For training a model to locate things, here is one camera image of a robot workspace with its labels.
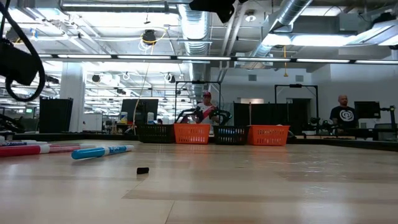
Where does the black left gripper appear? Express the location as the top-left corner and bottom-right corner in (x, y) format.
(0, 37), (40, 87)

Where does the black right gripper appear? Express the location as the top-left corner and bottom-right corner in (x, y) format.
(188, 0), (236, 24)

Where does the red thin marker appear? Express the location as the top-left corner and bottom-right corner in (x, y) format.
(0, 142), (97, 157)

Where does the blue thin marker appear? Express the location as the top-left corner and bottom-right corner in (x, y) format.
(71, 144), (136, 161)

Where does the long ceiling light strip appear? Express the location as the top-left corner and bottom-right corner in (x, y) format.
(37, 53), (398, 65)

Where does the white square column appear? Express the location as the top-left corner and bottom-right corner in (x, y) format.
(59, 62), (87, 133)

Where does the person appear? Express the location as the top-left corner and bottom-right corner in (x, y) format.
(329, 95), (359, 130)
(194, 91), (220, 125)

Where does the black partition panel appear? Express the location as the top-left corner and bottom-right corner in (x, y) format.
(233, 102), (312, 127)

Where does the black monitor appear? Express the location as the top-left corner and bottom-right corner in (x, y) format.
(354, 101), (381, 119)
(121, 98), (160, 125)

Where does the orange plastic mesh basket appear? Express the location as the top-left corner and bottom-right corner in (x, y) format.
(172, 123), (212, 144)
(247, 124), (290, 146)

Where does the black plastic mesh basket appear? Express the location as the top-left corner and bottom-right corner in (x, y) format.
(136, 124), (175, 144)
(213, 125), (249, 146)

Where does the white ceiling light panel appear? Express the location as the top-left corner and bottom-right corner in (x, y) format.
(264, 18), (398, 47)

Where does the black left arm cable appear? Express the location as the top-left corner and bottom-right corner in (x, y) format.
(0, 0), (47, 103)

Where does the silver round air duct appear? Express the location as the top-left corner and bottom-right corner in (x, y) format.
(248, 0), (314, 65)
(177, 2), (213, 100)

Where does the black ceiling camera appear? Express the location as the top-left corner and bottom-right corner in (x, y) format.
(142, 29), (157, 46)
(5, 27), (23, 43)

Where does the black metal frame stand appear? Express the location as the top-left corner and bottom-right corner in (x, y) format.
(274, 83), (319, 125)
(175, 80), (222, 125)

